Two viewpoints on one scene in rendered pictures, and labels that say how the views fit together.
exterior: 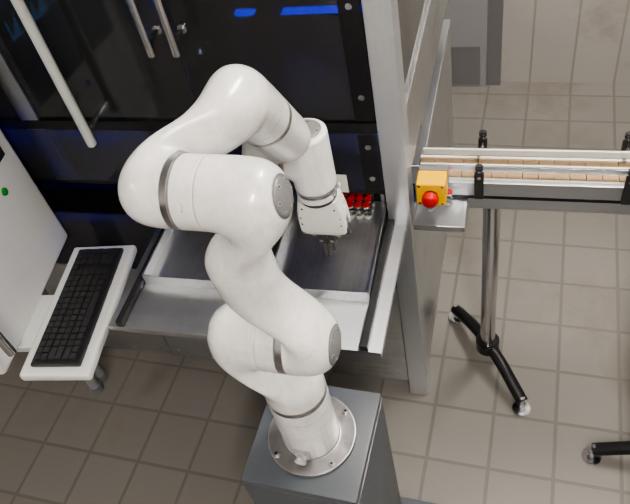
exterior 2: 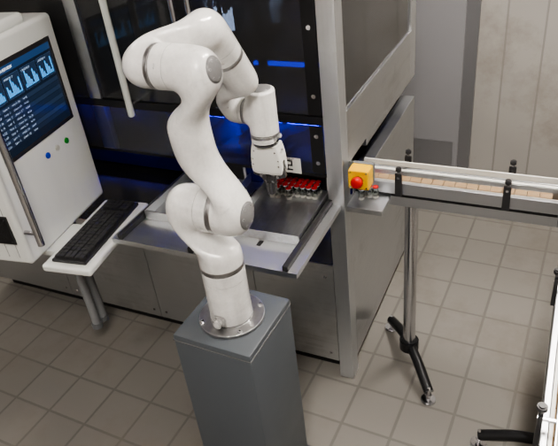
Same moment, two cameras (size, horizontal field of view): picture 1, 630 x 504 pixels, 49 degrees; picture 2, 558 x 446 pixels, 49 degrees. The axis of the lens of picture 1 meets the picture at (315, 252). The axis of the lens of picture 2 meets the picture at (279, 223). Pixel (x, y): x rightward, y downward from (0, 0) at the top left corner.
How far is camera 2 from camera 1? 0.63 m
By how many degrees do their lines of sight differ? 14
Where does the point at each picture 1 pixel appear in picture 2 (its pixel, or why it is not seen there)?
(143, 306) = (139, 230)
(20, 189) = (77, 144)
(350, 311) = (282, 249)
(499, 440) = (404, 419)
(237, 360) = (181, 215)
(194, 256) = not seen: hidden behind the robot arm
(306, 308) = (230, 180)
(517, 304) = (443, 326)
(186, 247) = not seen: hidden behind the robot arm
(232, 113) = (197, 28)
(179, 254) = not seen: hidden behind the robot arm
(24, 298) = (60, 218)
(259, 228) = (195, 81)
